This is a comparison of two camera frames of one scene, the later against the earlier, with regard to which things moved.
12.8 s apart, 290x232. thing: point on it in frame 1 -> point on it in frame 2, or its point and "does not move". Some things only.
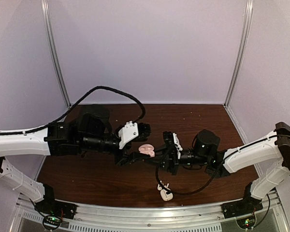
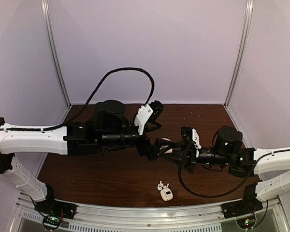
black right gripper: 169,159 -> 188,160
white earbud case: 165,196 does not move
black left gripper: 136,156 -> 153,153
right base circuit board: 246,222 does not move
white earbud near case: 159,188 does not move
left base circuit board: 51,222 does not move
